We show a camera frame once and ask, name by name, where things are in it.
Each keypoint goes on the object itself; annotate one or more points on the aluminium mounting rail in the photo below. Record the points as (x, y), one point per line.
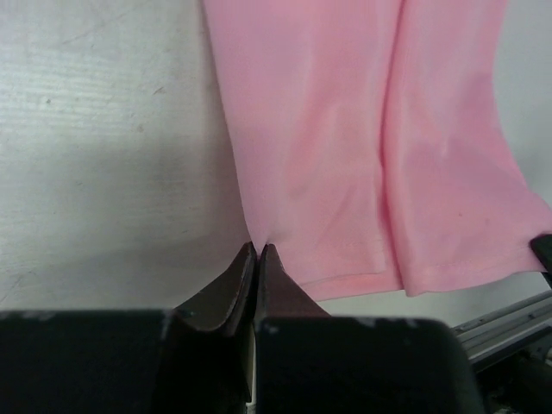
(494, 337)

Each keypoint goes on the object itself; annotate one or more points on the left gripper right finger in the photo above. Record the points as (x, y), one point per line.
(278, 295)

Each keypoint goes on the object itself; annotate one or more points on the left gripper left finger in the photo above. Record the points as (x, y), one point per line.
(221, 306)

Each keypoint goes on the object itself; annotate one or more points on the pink t shirt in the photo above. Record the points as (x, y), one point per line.
(367, 143)

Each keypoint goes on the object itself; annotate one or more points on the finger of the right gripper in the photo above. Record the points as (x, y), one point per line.
(541, 247)

